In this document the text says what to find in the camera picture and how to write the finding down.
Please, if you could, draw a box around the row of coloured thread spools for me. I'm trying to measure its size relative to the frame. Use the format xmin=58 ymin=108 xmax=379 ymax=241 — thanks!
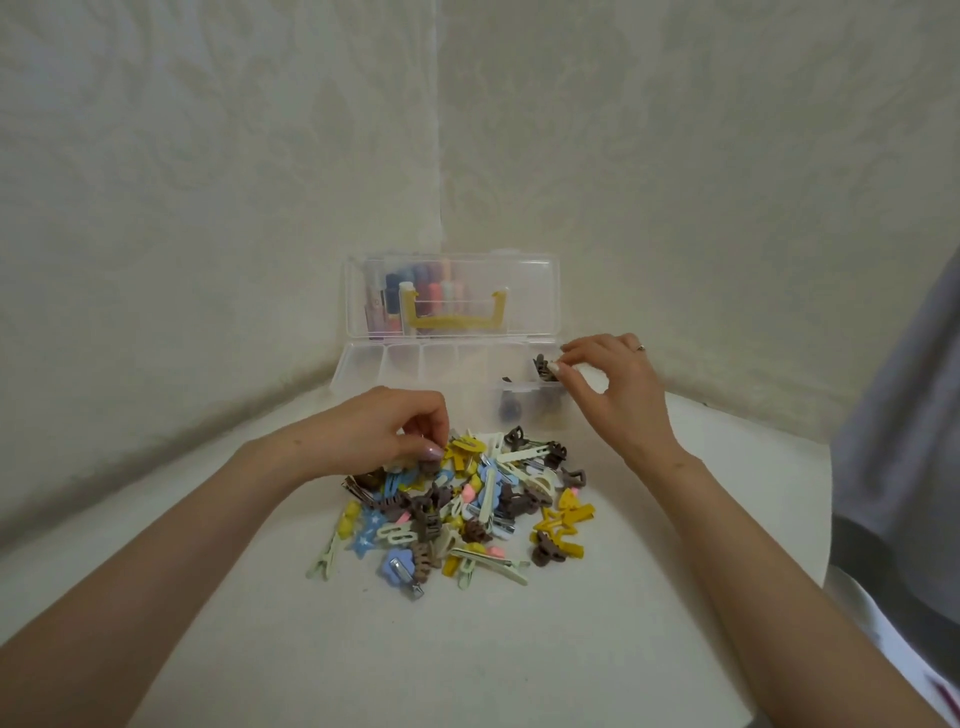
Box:
xmin=364 ymin=258 xmax=483 ymax=339

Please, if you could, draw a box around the person's left forearm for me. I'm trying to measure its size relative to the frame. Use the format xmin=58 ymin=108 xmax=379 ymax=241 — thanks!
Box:
xmin=0 ymin=435 xmax=316 ymax=728

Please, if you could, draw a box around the pile of colourful hair clips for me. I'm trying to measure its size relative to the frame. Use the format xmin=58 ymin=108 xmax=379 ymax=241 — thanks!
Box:
xmin=305 ymin=425 xmax=598 ymax=602

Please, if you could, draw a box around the clear plastic organizer box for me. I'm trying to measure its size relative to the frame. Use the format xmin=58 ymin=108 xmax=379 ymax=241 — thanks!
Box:
xmin=329 ymin=252 xmax=601 ymax=438

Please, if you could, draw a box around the person's right forearm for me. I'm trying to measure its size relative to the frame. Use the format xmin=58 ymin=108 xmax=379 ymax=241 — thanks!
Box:
xmin=628 ymin=442 xmax=950 ymax=728

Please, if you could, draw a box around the person's right hand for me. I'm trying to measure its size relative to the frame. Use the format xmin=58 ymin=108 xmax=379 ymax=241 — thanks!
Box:
xmin=551 ymin=333 xmax=686 ymax=475

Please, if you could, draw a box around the grey garment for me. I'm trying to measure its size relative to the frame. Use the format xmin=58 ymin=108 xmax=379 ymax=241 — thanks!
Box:
xmin=827 ymin=251 xmax=960 ymax=676

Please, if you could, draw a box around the white patterned fabric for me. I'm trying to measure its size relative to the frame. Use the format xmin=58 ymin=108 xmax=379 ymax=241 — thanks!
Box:
xmin=823 ymin=566 xmax=960 ymax=728

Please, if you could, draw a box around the person's left hand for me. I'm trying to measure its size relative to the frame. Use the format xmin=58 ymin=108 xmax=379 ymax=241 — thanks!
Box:
xmin=294 ymin=386 xmax=452 ymax=483

